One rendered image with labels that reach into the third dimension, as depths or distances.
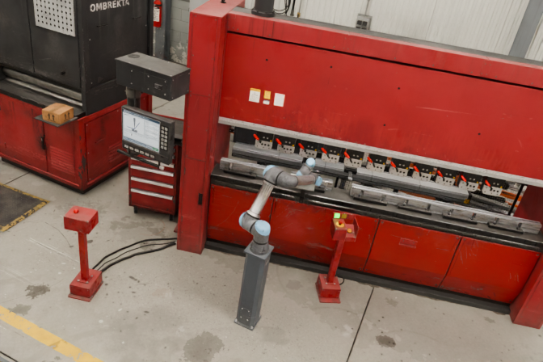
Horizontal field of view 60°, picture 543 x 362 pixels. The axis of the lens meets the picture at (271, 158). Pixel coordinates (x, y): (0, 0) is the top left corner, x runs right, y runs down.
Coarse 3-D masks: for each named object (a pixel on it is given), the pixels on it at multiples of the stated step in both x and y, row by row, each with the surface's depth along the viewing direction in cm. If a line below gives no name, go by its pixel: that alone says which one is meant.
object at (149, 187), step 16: (176, 128) 472; (128, 160) 466; (176, 160) 457; (128, 176) 475; (144, 176) 473; (160, 176) 469; (176, 176) 466; (128, 192) 484; (144, 192) 480; (160, 192) 479; (176, 192) 478; (144, 208) 491; (160, 208) 488; (176, 208) 491
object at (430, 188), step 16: (240, 144) 462; (256, 160) 457; (272, 160) 454; (288, 160) 451; (320, 160) 456; (336, 176) 451; (352, 176) 448; (368, 176) 445; (384, 176) 445; (416, 192) 445; (432, 192) 443; (448, 192) 440; (464, 192) 440
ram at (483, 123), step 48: (240, 48) 380; (288, 48) 374; (240, 96) 399; (288, 96) 392; (336, 96) 386; (384, 96) 379; (432, 96) 373; (480, 96) 367; (528, 96) 361; (336, 144) 405; (384, 144) 398; (432, 144) 391; (480, 144) 385; (528, 144) 378
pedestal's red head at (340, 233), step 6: (354, 216) 410; (354, 222) 410; (330, 228) 411; (336, 228) 397; (342, 228) 399; (354, 228) 409; (336, 234) 399; (342, 234) 400; (348, 234) 404; (354, 234) 406; (342, 240) 403; (348, 240) 403; (354, 240) 404
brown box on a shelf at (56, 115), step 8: (56, 104) 455; (64, 104) 456; (48, 112) 441; (56, 112) 440; (64, 112) 444; (72, 112) 455; (40, 120) 446; (48, 120) 445; (56, 120) 442; (64, 120) 447; (72, 120) 455
